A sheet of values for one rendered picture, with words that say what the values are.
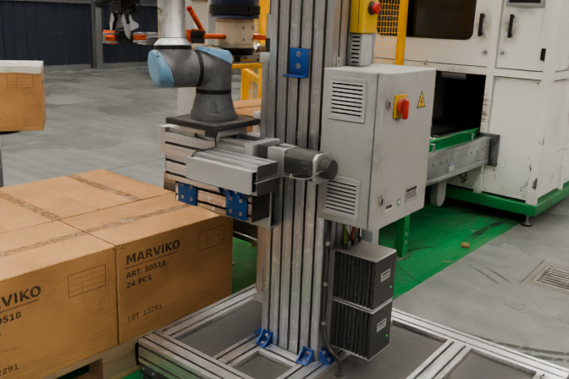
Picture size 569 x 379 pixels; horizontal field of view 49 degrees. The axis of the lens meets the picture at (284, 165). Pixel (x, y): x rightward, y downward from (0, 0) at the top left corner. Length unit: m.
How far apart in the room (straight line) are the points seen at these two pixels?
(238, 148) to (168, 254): 0.74
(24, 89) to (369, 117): 2.75
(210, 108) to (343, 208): 0.53
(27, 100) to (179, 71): 2.30
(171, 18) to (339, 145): 0.64
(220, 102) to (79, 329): 0.96
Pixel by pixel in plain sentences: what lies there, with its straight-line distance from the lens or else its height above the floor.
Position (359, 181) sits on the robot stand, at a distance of 1.84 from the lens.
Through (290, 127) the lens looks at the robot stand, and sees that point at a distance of 2.02.
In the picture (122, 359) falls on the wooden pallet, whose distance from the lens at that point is 2.55.
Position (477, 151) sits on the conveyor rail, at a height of 0.53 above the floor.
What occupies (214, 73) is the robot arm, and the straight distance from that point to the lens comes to 1.99.
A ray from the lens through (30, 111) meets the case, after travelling 4.15.
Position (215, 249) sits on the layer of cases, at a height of 0.40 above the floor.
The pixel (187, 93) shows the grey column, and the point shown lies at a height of 0.87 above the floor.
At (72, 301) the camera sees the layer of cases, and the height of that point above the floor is 0.39.
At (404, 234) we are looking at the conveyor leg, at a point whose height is 0.15.
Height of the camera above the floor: 1.38
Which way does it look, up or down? 14 degrees down
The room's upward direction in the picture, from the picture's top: 2 degrees clockwise
